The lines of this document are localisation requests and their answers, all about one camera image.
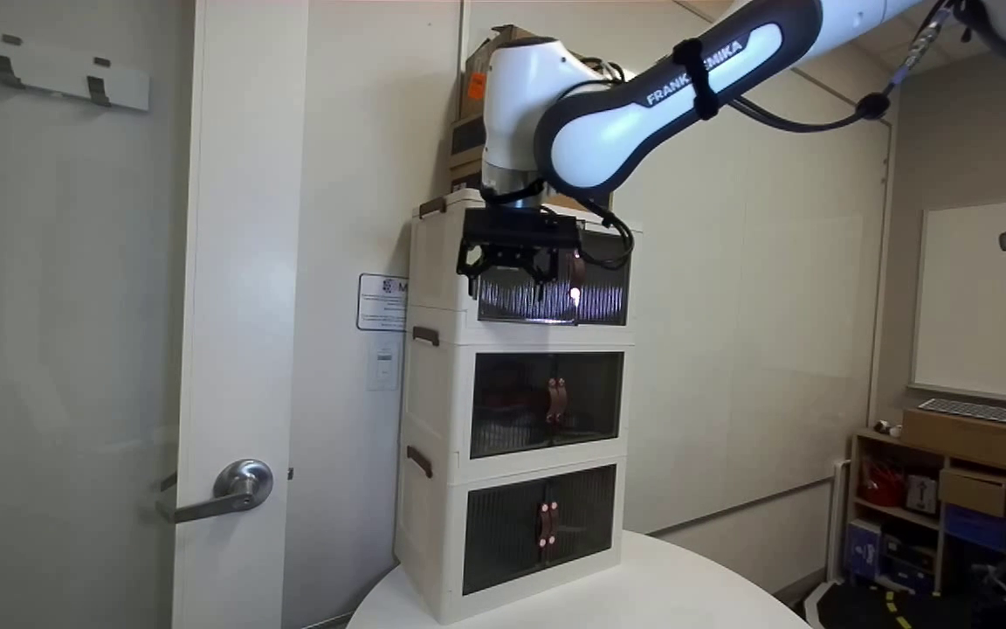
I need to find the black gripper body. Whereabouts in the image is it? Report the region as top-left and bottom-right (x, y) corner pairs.
(457, 201), (636, 283)

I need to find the wall paper sign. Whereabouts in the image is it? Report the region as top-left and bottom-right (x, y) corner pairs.
(356, 272), (410, 332)

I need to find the cardboard box on shelf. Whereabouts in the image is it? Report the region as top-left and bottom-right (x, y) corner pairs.
(899, 414), (1006, 472)

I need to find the lower cardboard box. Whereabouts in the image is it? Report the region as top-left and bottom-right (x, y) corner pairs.
(448, 111), (487, 188)

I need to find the wooden storage shelf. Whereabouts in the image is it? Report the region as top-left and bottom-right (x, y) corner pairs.
(843, 431), (1006, 599)

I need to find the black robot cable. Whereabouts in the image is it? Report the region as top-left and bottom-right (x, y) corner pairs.
(665, 0), (973, 137)

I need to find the upper cardboard box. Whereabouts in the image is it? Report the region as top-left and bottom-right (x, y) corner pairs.
(457, 33), (505, 118)

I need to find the white three-tier storage cabinet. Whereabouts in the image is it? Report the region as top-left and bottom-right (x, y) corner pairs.
(394, 188), (636, 622)

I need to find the computer keyboard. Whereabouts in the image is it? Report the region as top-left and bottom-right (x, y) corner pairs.
(920, 396), (1006, 426)

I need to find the wall coat hook rack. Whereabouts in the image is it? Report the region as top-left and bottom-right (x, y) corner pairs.
(0, 33), (152, 111)

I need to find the whiteboard on wall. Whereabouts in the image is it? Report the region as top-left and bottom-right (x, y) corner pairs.
(912, 202), (1006, 401)

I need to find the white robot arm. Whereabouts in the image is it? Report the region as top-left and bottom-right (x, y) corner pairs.
(457, 0), (1006, 283)

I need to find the silver lever door handle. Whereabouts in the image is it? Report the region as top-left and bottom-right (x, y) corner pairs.
(172, 457), (276, 526)

